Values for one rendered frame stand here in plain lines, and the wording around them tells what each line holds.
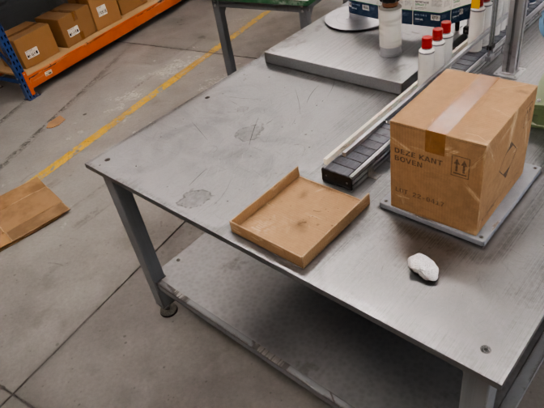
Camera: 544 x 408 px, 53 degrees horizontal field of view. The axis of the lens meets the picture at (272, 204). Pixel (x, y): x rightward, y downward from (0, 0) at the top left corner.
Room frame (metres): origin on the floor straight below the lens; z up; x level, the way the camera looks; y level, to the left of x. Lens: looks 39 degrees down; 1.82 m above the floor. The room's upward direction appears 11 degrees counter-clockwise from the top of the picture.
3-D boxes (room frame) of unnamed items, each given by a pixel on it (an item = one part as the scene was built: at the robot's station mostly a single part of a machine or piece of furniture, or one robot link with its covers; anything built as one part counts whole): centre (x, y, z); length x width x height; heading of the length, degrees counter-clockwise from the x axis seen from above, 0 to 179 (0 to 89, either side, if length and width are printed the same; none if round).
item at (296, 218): (1.16, -0.07, 0.85); 0.30 x 0.26 x 0.04; 132
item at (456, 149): (1.13, -0.51, 0.99); 0.30 x 0.24 x 0.27; 133
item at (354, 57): (2.24, -0.61, 0.86); 0.80 x 0.67 x 0.05; 132
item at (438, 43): (1.66, -0.63, 0.98); 0.05 x 0.05 x 0.20
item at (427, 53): (1.62, -0.58, 0.98); 0.05 x 0.05 x 0.20
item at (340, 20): (2.39, -0.54, 0.89); 0.31 x 0.31 x 0.01
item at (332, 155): (1.66, -0.57, 0.91); 1.07 x 0.01 x 0.02; 132
